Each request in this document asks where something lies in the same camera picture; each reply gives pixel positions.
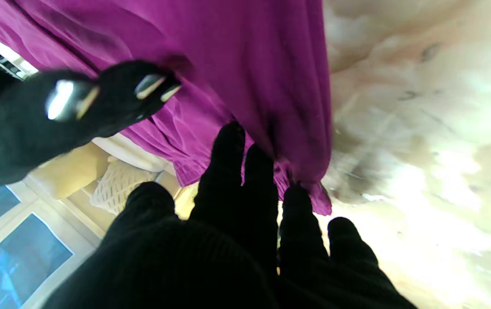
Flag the magenta shorts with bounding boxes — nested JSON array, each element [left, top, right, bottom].
[[0, 0, 334, 216]]

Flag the cream knitted cushion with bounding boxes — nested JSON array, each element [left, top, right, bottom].
[[90, 160, 162, 215]]

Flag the white framed window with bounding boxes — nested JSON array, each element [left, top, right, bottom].
[[0, 178, 100, 309]]

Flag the beige sofa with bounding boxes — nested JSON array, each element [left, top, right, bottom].
[[28, 136, 181, 215]]

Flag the plain tan cushion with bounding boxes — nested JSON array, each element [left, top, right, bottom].
[[30, 143, 115, 200]]

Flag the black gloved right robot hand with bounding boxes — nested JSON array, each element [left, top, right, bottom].
[[0, 59, 182, 190]]

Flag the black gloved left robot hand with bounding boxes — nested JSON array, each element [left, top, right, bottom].
[[41, 121, 418, 309]]

